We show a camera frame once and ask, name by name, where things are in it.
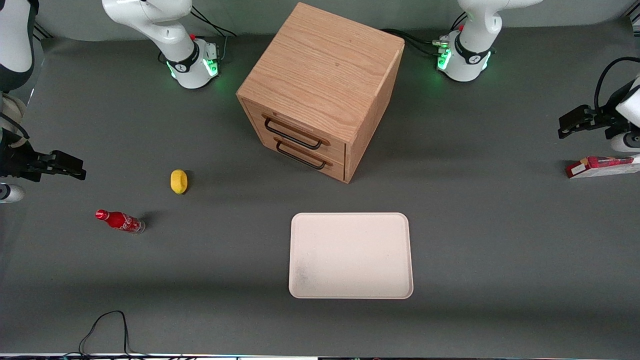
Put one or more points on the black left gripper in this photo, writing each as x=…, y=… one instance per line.
x=603, y=120

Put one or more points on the wooden two-drawer cabinet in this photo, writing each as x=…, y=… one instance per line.
x=320, y=75

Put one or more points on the yellow lemon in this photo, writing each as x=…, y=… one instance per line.
x=179, y=181

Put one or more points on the red tartan cookie box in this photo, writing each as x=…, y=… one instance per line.
x=602, y=166

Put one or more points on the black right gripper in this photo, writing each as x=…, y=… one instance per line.
x=20, y=163

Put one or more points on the red cola bottle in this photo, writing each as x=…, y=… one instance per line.
x=120, y=220

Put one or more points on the cream plastic tray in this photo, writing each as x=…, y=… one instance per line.
x=350, y=255

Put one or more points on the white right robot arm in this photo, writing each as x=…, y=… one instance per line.
x=186, y=56

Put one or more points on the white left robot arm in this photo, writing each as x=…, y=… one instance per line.
x=471, y=52

